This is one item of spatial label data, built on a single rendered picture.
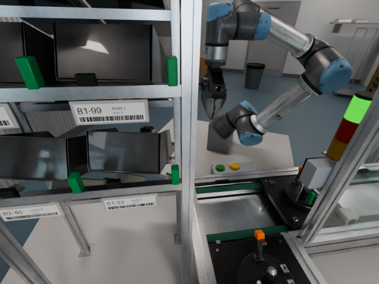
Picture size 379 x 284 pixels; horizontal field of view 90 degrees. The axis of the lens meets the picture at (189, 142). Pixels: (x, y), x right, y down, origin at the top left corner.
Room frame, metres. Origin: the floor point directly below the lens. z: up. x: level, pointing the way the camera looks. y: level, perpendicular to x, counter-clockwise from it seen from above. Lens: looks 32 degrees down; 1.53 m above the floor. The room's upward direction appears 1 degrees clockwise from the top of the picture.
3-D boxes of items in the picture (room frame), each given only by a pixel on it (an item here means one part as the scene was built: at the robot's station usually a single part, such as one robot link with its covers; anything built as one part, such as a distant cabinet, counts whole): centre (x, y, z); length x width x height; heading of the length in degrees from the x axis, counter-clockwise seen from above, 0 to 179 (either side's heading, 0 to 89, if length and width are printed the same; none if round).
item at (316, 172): (0.38, -0.37, 1.29); 0.12 x 0.05 x 0.25; 99
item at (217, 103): (0.69, -0.10, 1.27); 0.06 x 0.03 x 0.09; 9
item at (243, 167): (0.70, -0.21, 0.93); 0.21 x 0.07 x 0.06; 99
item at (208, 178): (0.66, -0.41, 0.91); 0.89 x 0.06 x 0.11; 99
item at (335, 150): (0.38, -0.37, 1.28); 0.05 x 0.05 x 0.05
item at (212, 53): (0.68, -0.08, 1.45); 0.08 x 0.08 x 0.05
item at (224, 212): (0.49, -0.46, 0.91); 0.84 x 0.28 x 0.10; 99
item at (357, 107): (0.38, -0.37, 1.38); 0.05 x 0.05 x 0.05
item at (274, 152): (1.01, -0.18, 0.84); 0.90 x 0.70 x 0.03; 71
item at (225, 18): (0.68, -0.08, 1.53); 0.09 x 0.08 x 0.11; 95
